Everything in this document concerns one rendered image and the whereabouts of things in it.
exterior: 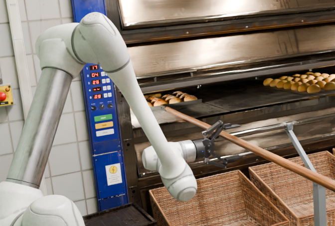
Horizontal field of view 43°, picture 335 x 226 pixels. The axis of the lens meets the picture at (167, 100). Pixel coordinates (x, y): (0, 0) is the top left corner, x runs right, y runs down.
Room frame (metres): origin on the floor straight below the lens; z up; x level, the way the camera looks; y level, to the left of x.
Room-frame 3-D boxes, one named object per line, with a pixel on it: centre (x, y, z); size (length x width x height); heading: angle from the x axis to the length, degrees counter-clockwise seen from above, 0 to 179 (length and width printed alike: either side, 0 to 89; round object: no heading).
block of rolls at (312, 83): (3.04, -1.06, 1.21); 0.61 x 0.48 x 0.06; 19
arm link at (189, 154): (1.64, -0.06, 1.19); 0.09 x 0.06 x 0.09; 18
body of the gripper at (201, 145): (1.67, -0.13, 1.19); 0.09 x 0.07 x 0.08; 108
